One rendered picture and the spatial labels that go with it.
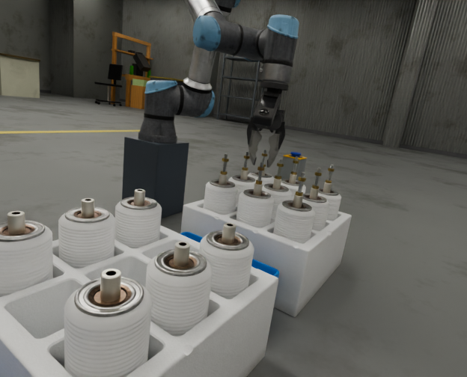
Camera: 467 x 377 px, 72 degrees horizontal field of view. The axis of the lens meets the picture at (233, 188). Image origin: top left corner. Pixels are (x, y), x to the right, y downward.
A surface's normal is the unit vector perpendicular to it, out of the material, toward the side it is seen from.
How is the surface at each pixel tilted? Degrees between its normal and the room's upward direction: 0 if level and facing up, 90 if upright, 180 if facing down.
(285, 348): 0
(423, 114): 90
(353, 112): 90
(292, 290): 90
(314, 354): 0
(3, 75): 90
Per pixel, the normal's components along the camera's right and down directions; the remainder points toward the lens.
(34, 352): 0.13, -0.96
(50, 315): 0.82, 0.25
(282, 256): -0.55, 0.15
